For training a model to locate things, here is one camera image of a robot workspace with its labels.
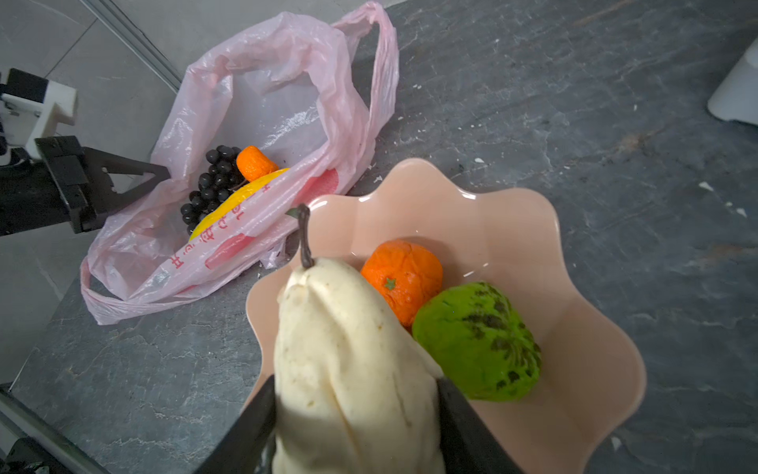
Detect orange fake tangerine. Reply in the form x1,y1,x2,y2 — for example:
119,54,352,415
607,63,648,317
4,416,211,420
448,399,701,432
360,240,444,331
236,146,280,183

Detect pink plastic bag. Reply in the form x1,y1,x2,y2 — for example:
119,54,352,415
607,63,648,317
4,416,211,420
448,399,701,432
79,1,401,327

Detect green fake fruit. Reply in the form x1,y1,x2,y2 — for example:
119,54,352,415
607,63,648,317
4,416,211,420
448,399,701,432
412,282,542,402

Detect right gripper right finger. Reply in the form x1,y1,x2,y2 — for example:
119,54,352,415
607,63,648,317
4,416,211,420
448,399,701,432
437,377,522,474

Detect dark fake grapes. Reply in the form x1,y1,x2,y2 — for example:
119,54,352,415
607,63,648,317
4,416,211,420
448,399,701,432
180,145,247,234

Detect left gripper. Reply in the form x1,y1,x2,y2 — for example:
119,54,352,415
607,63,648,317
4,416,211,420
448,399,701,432
1,136,171,236

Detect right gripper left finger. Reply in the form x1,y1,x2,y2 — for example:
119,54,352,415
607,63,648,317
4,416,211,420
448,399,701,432
195,375,276,473

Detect white digital timer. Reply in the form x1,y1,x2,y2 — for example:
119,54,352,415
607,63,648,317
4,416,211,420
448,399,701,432
707,39,758,126

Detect pink scalloped bowl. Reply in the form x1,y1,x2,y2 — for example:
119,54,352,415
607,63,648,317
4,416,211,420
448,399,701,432
247,159,647,473

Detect yellow fake banana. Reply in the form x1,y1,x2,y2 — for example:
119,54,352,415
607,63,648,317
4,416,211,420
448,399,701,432
189,168,288,240

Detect beige fake pear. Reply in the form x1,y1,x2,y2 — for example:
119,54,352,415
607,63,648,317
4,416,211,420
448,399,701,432
272,233,445,473

